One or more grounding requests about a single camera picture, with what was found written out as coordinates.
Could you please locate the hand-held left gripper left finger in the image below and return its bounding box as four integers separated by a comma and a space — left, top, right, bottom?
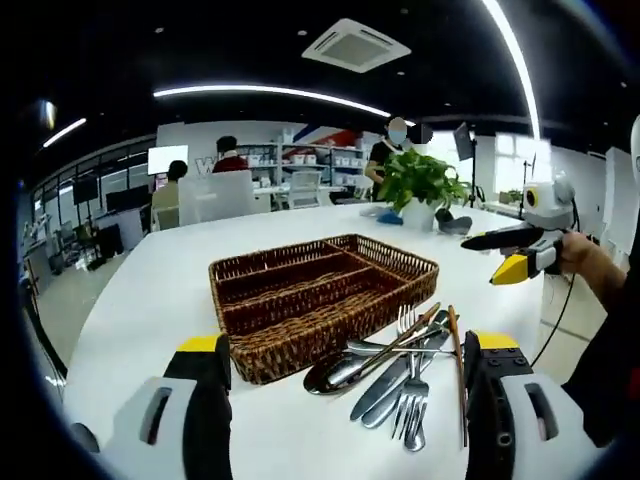
101, 333, 234, 480

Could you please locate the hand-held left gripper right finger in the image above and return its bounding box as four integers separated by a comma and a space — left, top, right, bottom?
462, 328, 601, 480

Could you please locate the brown wooden chopstick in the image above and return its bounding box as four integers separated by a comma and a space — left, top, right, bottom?
447, 303, 470, 449
327, 301, 442, 387

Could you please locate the silver metal knife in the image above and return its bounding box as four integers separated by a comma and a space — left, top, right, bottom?
360, 319, 454, 430
348, 324, 451, 422

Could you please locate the silver metal spoon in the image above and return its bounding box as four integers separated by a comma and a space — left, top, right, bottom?
346, 338, 460, 359
303, 319, 451, 397

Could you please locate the brown wicker utensil storage basket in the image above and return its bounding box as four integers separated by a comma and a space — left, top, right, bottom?
208, 233, 440, 386

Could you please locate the white storage shelf with bins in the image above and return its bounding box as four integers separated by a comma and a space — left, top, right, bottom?
239, 142, 371, 187

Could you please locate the person's right hand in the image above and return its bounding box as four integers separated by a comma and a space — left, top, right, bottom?
557, 230, 610, 276

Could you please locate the dark grey device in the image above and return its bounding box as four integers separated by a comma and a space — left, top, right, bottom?
434, 207, 474, 236

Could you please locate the green plant in white pot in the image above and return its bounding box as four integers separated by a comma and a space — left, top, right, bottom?
377, 148, 474, 232

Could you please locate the person's black clothing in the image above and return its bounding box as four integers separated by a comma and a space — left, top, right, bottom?
559, 269, 640, 451

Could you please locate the white chest-worn device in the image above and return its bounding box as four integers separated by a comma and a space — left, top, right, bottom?
629, 114, 640, 187

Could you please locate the black studio light on stand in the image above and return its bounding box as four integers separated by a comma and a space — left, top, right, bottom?
453, 122, 482, 209

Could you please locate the white ceiling light strip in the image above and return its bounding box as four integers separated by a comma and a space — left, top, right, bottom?
42, 117, 87, 149
482, 0, 544, 141
152, 83, 416, 126

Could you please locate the white office chair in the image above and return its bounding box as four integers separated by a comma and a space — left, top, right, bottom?
287, 170, 324, 209

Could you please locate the white ceiling air conditioner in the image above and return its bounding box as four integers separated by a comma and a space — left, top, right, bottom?
301, 18, 413, 75

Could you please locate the black monitor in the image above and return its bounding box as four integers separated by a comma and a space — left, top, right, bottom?
72, 177, 101, 205
105, 184, 151, 212

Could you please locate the white partition panel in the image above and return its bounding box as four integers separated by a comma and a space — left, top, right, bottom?
177, 169, 256, 226

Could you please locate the bright white monitor screen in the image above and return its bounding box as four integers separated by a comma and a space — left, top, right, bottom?
147, 144, 190, 176

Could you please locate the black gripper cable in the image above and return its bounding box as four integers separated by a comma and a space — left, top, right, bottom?
529, 272, 577, 369

